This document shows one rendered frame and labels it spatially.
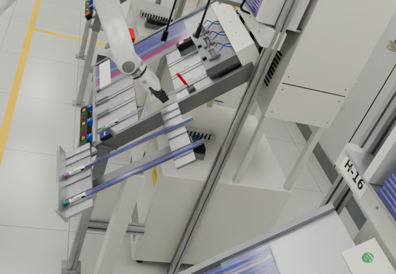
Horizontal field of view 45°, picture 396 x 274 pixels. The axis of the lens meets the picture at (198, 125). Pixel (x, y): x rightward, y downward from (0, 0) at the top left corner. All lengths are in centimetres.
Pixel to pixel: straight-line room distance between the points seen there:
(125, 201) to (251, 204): 73
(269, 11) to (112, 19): 56
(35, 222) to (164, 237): 68
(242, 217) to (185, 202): 32
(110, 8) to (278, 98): 75
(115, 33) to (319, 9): 75
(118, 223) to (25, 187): 101
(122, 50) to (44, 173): 134
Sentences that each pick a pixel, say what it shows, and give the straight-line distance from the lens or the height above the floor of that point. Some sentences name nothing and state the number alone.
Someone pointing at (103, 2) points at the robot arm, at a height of 129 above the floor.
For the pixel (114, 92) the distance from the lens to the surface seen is 223.
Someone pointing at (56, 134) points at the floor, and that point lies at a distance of 321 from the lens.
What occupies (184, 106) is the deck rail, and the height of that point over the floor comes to 98.
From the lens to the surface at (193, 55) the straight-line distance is 213.
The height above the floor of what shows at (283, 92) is 113.
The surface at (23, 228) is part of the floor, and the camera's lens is 259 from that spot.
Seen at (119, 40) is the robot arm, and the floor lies 119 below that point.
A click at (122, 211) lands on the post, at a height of 63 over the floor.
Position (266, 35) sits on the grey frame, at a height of 136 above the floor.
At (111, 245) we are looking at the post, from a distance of 199.
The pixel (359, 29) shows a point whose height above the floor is 146.
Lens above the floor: 189
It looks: 31 degrees down
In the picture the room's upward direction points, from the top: 21 degrees clockwise
